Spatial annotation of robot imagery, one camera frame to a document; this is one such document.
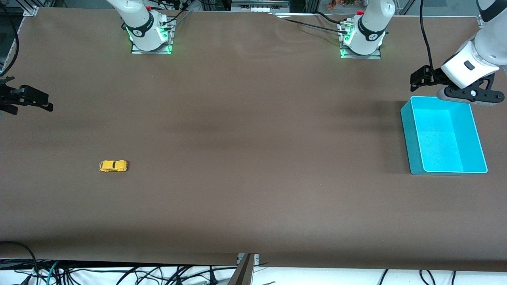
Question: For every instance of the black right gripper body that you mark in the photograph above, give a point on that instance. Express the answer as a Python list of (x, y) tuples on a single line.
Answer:
[(8, 96)]

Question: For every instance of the yellow beetle toy car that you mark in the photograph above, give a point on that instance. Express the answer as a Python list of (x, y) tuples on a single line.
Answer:
[(113, 166)]

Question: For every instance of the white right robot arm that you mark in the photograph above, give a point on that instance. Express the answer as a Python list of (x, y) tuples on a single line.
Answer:
[(142, 27)]

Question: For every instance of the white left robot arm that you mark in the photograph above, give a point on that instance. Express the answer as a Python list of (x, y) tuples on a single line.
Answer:
[(370, 27)]

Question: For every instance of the teal plastic bin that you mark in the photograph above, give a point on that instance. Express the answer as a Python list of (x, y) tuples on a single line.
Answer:
[(439, 138)]

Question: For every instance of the orange background objects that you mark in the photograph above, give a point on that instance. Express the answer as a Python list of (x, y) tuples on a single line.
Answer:
[(336, 4)]

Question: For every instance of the brown table cover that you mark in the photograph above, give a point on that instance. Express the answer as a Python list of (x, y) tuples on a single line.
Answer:
[(253, 118)]

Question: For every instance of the white power strip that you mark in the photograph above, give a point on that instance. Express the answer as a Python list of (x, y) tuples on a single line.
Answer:
[(257, 8)]

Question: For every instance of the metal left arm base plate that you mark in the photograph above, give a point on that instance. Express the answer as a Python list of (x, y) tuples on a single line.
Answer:
[(372, 56)]

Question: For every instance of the dark table support post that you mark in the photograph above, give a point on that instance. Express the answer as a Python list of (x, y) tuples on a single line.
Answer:
[(241, 275)]

